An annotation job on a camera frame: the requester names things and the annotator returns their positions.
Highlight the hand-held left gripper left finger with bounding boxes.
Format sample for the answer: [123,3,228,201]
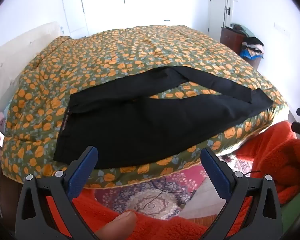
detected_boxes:
[15,145,99,240]

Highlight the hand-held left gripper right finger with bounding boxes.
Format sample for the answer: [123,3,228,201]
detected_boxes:
[200,147,283,240]

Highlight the black pants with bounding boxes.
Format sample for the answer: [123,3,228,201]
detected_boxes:
[53,66,273,170]

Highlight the red fleece garment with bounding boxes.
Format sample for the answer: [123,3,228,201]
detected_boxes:
[44,121,300,240]

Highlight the pink patterned rug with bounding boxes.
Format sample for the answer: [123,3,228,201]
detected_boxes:
[94,155,255,220]

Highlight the brown stool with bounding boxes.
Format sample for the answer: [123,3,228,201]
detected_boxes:
[249,56,263,70]

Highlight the green garment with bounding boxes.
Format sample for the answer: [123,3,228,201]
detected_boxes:
[281,190,300,232]

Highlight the pile of clothes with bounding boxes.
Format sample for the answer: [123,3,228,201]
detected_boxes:
[241,37,265,60]

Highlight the brown wooden cabinet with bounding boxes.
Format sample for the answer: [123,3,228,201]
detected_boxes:
[220,26,246,53]

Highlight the green orange floral blanket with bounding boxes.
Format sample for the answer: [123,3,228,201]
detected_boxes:
[1,24,290,189]

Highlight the white door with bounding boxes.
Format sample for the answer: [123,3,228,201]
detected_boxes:
[207,0,234,39]

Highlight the beige headboard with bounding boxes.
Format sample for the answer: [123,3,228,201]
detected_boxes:
[0,21,72,113]

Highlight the white wardrobe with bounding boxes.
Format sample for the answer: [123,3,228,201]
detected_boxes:
[60,0,210,39]

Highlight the black cable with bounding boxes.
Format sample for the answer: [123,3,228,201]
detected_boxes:
[150,179,197,205]

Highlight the white wall socket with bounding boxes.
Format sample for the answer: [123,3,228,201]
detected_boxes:
[274,22,290,32]

